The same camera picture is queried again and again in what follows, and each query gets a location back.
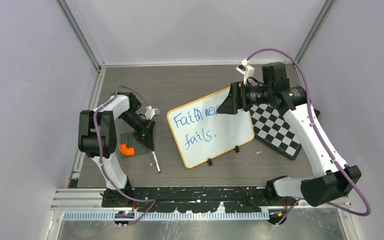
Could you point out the white blue whiteboard marker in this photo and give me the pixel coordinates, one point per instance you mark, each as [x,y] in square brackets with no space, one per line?
[156,161]

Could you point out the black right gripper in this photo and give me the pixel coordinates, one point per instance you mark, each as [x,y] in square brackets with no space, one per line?
[238,98]

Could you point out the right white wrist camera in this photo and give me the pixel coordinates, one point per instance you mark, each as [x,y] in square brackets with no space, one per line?
[246,70]

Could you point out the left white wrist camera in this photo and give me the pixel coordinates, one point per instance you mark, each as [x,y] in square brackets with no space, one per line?
[151,112]

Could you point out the aluminium frame rail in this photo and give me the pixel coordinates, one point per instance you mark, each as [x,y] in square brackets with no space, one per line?
[85,204]

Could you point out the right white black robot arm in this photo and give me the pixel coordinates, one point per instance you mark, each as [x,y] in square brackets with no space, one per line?
[332,177]

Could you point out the yellow framed whiteboard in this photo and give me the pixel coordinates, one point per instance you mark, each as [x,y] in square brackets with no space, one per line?
[201,134]

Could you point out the black whiteboard stand clip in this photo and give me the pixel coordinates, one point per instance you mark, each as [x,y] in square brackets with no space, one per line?
[237,149]

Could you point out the orange curved block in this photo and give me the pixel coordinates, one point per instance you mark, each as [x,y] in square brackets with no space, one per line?
[126,150]

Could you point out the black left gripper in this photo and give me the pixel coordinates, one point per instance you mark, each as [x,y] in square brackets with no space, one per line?
[145,135]

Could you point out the grey lego baseplate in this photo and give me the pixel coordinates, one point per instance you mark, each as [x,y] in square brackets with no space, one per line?
[128,138]

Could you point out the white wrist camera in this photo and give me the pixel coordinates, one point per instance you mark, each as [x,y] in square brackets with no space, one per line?
[151,112]
[246,70]

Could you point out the black white chessboard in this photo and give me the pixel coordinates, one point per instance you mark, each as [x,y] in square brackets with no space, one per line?
[270,128]

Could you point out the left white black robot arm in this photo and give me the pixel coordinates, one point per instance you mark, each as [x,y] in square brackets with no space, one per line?
[97,136]

